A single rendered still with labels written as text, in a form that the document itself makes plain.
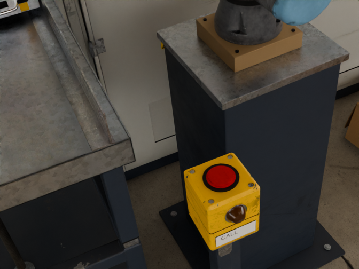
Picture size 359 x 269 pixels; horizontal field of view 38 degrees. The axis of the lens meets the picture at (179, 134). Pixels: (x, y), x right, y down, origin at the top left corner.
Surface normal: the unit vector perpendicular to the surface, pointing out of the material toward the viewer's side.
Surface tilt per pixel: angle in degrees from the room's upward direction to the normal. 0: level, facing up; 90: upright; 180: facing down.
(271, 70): 0
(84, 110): 0
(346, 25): 90
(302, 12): 99
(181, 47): 0
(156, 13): 90
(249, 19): 74
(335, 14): 88
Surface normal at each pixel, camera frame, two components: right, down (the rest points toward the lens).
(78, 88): -0.09, -0.72
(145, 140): 0.40, 0.61
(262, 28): 0.26, 0.43
